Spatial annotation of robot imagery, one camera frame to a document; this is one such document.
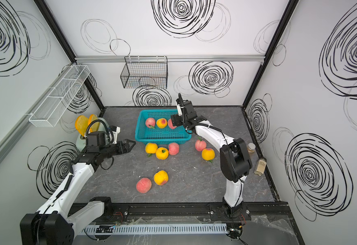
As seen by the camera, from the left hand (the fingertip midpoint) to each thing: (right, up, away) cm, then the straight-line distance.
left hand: (129, 143), depth 81 cm
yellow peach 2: (+44, -8, +8) cm, 45 cm away
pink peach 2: (+23, -5, +10) cm, 26 cm away
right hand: (+26, +16, +10) cm, 32 cm away
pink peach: (+6, +12, +23) cm, 27 cm away
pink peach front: (+9, -21, -4) cm, 23 cm away
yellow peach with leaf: (+16, -7, +8) cm, 19 cm away
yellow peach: (+9, -4, +11) cm, 15 cm away
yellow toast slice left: (-27, +10, +2) cm, 29 cm away
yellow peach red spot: (+14, +11, +22) cm, 28 cm away
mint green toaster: (-27, 0, +1) cm, 27 cm away
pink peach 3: (+39, -3, +12) cm, 41 cm away
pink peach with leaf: (+22, +10, +5) cm, 25 cm away
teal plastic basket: (+12, +2, +22) cm, 25 cm away
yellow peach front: (+17, -18, 0) cm, 25 cm away
